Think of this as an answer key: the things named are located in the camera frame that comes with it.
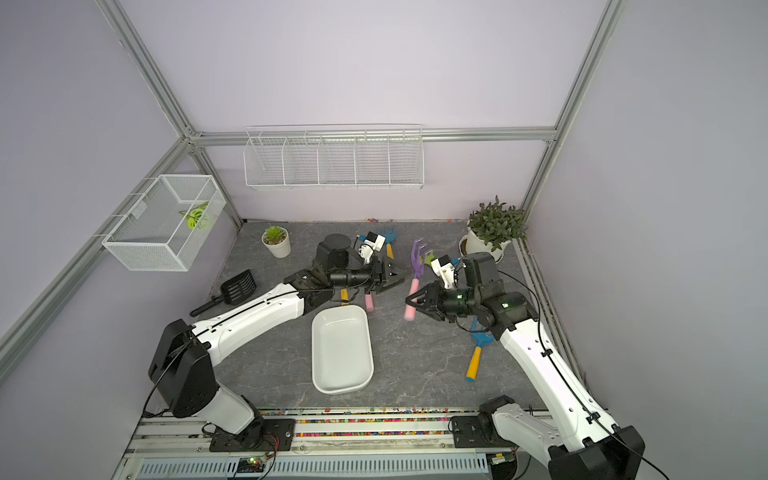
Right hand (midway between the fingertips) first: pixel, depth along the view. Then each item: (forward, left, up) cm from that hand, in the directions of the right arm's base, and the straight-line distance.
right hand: (409, 302), depth 69 cm
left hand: (+5, 0, +2) cm, 5 cm away
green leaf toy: (+25, +58, +5) cm, 64 cm away
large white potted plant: (+30, -27, -6) cm, 41 cm away
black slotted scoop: (+19, +60, -27) cm, 68 cm away
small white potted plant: (+36, +46, -18) cm, 61 cm away
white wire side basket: (+23, +67, +2) cm, 71 cm away
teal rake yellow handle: (+1, -22, -25) cm, 34 cm away
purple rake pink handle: (+12, +12, -23) cm, 28 cm away
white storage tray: (-4, +19, -24) cm, 31 cm away
